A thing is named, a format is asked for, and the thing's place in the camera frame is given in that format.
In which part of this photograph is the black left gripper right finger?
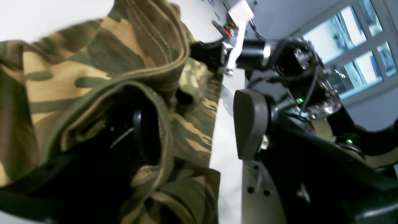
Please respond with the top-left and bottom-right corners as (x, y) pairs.
(233, 89), (397, 224)

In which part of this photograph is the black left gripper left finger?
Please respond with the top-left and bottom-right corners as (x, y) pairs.
(1, 90), (161, 224)

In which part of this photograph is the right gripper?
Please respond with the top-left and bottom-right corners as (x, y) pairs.
(190, 32), (274, 75)

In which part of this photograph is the camouflage T-shirt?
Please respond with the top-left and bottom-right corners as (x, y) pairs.
(1, 0), (222, 224)

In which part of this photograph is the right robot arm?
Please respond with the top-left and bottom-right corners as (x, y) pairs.
(235, 38), (350, 121)

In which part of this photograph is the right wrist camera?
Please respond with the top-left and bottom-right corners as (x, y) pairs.
(228, 0), (254, 25)

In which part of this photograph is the window with white frame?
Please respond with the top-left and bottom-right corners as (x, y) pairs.
(290, 0), (397, 107)

